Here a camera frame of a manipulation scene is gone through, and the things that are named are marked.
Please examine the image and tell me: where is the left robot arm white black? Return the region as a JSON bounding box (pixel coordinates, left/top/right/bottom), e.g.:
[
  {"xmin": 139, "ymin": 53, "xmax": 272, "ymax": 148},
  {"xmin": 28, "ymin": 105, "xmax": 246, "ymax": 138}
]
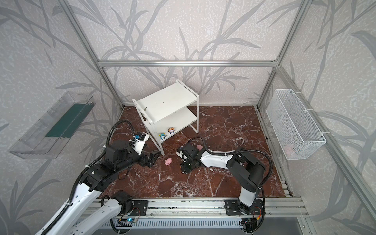
[{"xmin": 38, "ymin": 120, "xmax": 161, "ymax": 235}]

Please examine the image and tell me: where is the blue cat figure flower collar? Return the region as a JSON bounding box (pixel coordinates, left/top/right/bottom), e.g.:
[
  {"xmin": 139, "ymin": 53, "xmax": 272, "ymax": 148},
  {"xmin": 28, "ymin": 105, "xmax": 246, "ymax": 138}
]
[{"xmin": 168, "ymin": 127, "xmax": 175, "ymax": 135}]

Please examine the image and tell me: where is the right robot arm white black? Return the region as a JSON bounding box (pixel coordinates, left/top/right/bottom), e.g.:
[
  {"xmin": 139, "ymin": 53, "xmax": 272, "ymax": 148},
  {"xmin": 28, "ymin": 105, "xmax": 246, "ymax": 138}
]
[{"xmin": 176, "ymin": 137, "xmax": 274, "ymax": 217}]

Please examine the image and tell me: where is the white two-tier metal shelf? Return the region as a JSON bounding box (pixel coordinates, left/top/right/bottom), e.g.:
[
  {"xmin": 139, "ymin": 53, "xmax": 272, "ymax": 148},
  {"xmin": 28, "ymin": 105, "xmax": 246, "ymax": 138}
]
[{"xmin": 132, "ymin": 79, "xmax": 199, "ymax": 155}]

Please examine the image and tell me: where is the blue cat figure teal hat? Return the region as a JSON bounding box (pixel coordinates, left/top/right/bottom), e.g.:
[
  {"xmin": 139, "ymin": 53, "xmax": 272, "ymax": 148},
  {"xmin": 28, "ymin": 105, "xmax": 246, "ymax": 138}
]
[{"xmin": 159, "ymin": 133, "xmax": 166, "ymax": 141}]

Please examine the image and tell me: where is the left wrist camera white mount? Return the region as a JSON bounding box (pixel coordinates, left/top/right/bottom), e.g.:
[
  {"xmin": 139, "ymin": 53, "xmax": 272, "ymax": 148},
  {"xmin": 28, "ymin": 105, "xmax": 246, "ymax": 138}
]
[{"xmin": 130, "ymin": 132, "xmax": 150, "ymax": 155}]

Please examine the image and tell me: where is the white wire mesh basket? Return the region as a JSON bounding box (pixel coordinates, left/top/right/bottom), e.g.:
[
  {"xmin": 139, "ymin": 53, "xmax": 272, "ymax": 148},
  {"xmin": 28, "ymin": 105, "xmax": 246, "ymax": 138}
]
[{"xmin": 266, "ymin": 89, "xmax": 327, "ymax": 161}]

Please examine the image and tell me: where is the clear plastic wall bin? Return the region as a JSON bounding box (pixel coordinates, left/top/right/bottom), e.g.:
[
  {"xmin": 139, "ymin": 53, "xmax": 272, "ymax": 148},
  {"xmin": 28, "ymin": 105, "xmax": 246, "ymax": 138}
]
[{"xmin": 9, "ymin": 92, "xmax": 96, "ymax": 160}]

